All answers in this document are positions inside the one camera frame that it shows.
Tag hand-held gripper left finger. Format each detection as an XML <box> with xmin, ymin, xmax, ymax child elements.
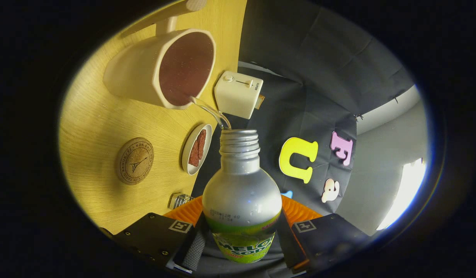
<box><xmin>101</xmin><ymin>195</ymin><xmax>207</xmax><ymax>275</ymax></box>

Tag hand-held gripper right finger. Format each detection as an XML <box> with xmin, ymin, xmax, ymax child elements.
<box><xmin>279</xmin><ymin>195</ymin><xmax>372</xmax><ymax>273</ymax></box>

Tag silver bottle green label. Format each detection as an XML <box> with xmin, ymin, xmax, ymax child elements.
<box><xmin>202</xmin><ymin>129</ymin><xmax>283</xmax><ymax>264</ymax></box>

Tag round cork coaster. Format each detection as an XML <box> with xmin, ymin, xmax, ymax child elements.
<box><xmin>115</xmin><ymin>137</ymin><xmax>155</xmax><ymax>185</ymax></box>

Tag clear juice stream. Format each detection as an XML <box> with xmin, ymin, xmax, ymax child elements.
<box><xmin>190</xmin><ymin>97</ymin><xmax>231</xmax><ymax>130</ymax></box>

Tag beige cup with handle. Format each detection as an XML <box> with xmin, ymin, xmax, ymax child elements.
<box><xmin>103</xmin><ymin>0</ymin><xmax>216</xmax><ymax>110</ymax></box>

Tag dried red meat slices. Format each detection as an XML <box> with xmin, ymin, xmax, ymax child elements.
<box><xmin>188</xmin><ymin>129</ymin><xmax>207</xmax><ymax>167</ymax></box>

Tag small white round dish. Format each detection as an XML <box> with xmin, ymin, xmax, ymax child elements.
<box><xmin>181</xmin><ymin>124</ymin><xmax>213</xmax><ymax>176</ymax></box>

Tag bright ceiling light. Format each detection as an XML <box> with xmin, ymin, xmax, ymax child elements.
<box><xmin>377</xmin><ymin>158</ymin><xmax>427</xmax><ymax>231</ymax></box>

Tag wooden table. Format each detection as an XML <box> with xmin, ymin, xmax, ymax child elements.
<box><xmin>58</xmin><ymin>0</ymin><xmax>248</xmax><ymax>235</ymax></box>

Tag small white toaster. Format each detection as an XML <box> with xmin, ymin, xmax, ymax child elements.
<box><xmin>214</xmin><ymin>71</ymin><xmax>264</xmax><ymax>120</ymax></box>

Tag black backdrop cloth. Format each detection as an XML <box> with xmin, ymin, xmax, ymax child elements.
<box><xmin>192</xmin><ymin>0</ymin><xmax>416</xmax><ymax>276</ymax></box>

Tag small wire basket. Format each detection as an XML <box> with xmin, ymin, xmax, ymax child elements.
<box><xmin>168</xmin><ymin>192</ymin><xmax>194</xmax><ymax>210</ymax></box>

